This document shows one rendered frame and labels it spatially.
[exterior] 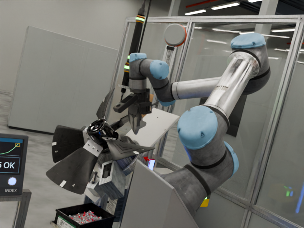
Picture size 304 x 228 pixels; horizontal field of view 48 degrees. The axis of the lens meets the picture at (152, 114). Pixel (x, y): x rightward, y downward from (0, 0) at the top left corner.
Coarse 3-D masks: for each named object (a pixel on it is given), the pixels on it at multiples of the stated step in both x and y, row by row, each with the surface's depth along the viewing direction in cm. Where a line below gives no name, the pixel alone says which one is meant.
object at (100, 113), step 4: (108, 96) 203; (104, 100) 207; (108, 100) 197; (100, 104) 213; (104, 104) 201; (100, 108) 210; (104, 108) 196; (100, 112) 206; (104, 112) 192; (100, 116) 203
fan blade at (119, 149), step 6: (108, 144) 164; (114, 144) 164; (120, 144) 165; (126, 144) 167; (132, 144) 169; (114, 150) 158; (120, 150) 158; (126, 150) 158; (132, 150) 158; (138, 150) 159; (144, 150) 159; (114, 156) 153; (120, 156) 153; (126, 156) 153
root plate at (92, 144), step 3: (90, 141) 179; (87, 144) 178; (90, 144) 178; (93, 144) 179; (96, 144) 179; (84, 147) 176; (87, 147) 177; (90, 147) 177; (96, 147) 178; (99, 147) 179; (102, 147) 179; (90, 150) 177; (93, 150) 177; (96, 150) 178; (99, 150) 178; (93, 153) 176; (96, 153) 177; (99, 153) 177; (96, 156) 176
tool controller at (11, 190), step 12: (0, 144) 103; (12, 144) 105; (24, 144) 108; (0, 156) 103; (12, 156) 105; (24, 156) 108; (0, 168) 103; (12, 168) 105; (24, 168) 108; (0, 180) 103; (0, 192) 103; (12, 192) 105
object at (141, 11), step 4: (144, 4) 169; (140, 8) 169; (144, 8) 170; (140, 12) 169; (144, 12) 169; (124, 72) 172; (128, 72) 171; (124, 76) 172; (128, 76) 172; (124, 80) 172; (128, 80) 172; (124, 84) 172; (124, 88) 172; (124, 92) 173
